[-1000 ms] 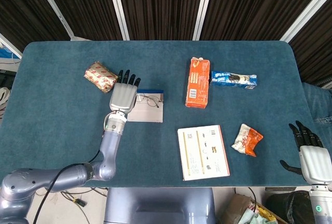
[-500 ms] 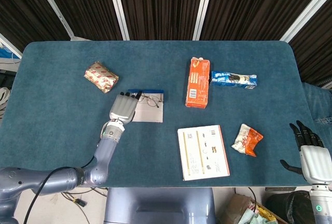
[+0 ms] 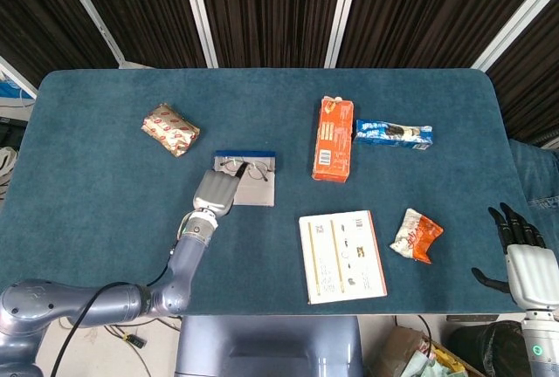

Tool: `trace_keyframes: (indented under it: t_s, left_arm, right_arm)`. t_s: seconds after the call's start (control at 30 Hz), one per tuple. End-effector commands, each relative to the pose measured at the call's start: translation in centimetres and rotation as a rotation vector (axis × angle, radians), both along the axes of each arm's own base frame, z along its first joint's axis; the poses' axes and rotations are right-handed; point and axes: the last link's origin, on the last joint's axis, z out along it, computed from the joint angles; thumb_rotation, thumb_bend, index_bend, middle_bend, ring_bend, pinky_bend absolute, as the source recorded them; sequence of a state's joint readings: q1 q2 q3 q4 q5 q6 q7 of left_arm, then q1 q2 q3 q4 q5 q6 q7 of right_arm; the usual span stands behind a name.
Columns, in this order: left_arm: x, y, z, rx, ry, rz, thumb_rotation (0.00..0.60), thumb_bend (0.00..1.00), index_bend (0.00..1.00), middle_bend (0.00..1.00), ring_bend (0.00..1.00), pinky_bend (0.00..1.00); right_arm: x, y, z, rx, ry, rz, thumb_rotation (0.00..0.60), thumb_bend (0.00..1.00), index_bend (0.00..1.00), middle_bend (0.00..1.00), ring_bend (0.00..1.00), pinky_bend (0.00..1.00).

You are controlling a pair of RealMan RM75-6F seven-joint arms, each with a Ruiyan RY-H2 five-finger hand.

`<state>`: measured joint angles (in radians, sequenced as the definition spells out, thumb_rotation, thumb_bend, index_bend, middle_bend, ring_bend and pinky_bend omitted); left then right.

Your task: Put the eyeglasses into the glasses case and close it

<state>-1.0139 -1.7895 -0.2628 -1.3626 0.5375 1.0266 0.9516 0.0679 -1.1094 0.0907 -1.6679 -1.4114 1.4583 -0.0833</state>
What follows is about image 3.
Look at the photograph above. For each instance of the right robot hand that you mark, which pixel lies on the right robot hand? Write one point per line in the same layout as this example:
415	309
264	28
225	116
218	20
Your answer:
535	276

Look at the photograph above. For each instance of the black power plug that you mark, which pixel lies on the black power plug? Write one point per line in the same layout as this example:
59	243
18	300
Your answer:
133	341

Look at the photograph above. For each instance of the white partition post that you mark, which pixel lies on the white partition post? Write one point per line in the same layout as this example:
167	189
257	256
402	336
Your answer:
342	10
198	10
89	12
515	19

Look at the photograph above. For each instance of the orange carton box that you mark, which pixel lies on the orange carton box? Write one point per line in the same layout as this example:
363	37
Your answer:
333	141

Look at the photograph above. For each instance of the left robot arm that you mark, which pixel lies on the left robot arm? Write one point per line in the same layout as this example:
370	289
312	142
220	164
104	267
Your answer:
113	305

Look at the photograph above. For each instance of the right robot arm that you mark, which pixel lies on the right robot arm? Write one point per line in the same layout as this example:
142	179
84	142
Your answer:
543	346

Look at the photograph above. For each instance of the thin wire-rimmed eyeglasses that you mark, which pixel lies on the thin wire-rimmed eyeglasses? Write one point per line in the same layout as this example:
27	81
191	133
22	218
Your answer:
258	168

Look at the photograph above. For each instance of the white red-edged booklet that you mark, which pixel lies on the white red-edged booklet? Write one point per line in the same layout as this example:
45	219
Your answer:
340	259

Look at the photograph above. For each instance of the crumpled white orange snack bag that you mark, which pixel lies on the crumpled white orange snack bag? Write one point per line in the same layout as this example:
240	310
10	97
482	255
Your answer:
417	237

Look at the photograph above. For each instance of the blue denim fabric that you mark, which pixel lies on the blue denim fabric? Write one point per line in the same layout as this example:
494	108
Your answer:
535	176

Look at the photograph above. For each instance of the blue-grey robot torso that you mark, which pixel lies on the blue-grey robot torso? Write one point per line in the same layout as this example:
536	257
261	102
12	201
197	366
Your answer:
271	346

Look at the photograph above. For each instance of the blue cookie package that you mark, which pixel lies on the blue cookie package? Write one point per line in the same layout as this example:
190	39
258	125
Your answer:
393	135

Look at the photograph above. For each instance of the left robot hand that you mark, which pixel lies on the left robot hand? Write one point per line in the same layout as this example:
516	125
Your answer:
216	193

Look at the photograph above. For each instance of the cardboard box with trash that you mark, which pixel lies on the cardboard box with trash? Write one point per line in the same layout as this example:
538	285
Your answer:
402	346

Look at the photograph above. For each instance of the gold foil snack packet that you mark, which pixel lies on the gold foil snack packet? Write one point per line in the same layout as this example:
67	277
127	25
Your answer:
171	129

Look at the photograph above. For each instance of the blue glasses case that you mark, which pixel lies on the blue glasses case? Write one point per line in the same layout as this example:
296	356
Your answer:
257	191

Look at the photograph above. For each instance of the black bag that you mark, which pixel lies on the black bag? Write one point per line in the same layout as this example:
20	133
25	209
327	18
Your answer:
485	346

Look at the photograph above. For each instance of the blue felt table cloth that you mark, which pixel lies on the blue felt table cloth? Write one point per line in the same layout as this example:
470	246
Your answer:
109	220

